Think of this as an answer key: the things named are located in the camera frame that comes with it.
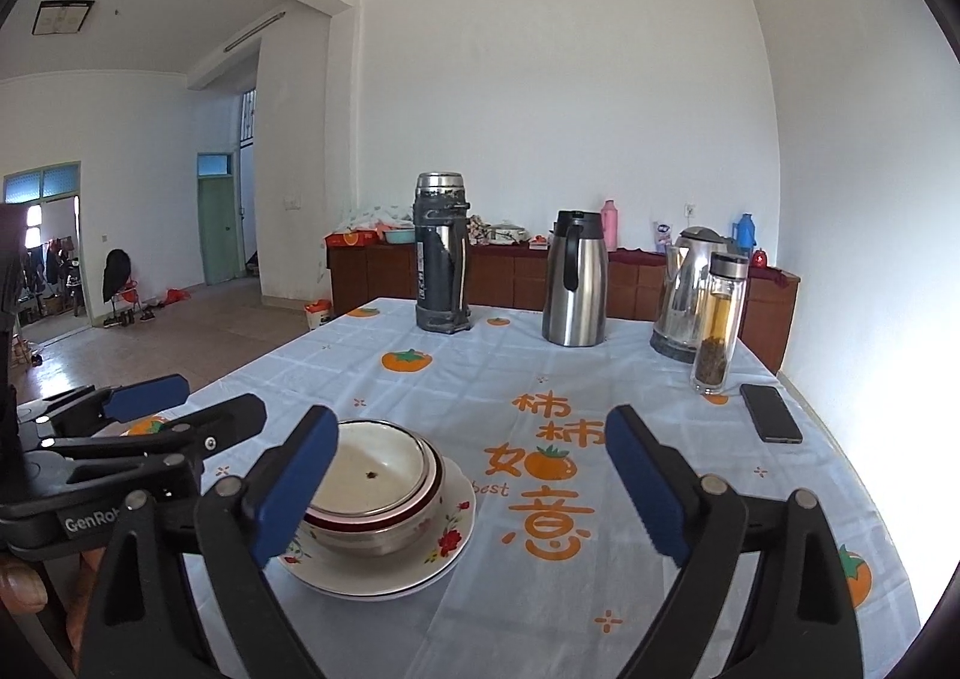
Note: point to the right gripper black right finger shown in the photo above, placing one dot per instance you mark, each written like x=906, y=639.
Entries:
x=799, y=619

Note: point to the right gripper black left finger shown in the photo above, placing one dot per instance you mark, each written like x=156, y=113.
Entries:
x=142, y=620

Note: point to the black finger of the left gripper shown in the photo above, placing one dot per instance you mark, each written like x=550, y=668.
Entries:
x=86, y=410
x=190, y=439

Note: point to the cream enamel bowl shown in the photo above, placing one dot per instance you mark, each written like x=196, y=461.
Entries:
x=377, y=468

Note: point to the red flower white plate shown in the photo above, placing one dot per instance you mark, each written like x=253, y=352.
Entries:
x=369, y=579

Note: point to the person's hand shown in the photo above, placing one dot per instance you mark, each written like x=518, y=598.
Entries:
x=23, y=592

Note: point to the chair with black jacket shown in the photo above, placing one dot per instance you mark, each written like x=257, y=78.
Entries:
x=119, y=289

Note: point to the white orange bucket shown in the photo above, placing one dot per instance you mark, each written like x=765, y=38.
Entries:
x=318, y=313

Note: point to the black smartphone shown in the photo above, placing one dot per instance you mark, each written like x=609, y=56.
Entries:
x=770, y=415

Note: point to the dark wood sideboard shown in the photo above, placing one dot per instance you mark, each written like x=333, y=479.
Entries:
x=516, y=277

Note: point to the persimmon print tablecloth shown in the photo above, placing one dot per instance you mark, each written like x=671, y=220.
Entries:
x=550, y=573

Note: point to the green door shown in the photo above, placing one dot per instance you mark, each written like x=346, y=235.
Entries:
x=217, y=203

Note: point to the teal basin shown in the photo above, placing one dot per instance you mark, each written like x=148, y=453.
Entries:
x=400, y=235

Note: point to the glass tea bottle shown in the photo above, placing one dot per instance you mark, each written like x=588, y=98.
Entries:
x=719, y=318

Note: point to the stainless electric kettle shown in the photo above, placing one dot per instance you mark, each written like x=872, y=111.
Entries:
x=687, y=260

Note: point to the dark grey large thermos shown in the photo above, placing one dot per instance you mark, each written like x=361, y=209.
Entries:
x=441, y=218

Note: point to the blue thermos jug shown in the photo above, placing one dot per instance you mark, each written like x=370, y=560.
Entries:
x=744, y=234

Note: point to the pink thermos bottle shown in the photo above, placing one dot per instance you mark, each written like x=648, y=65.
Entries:
x=610, y=225

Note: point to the steel carafe black handle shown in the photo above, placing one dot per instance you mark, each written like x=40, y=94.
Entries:
x=577, y=276

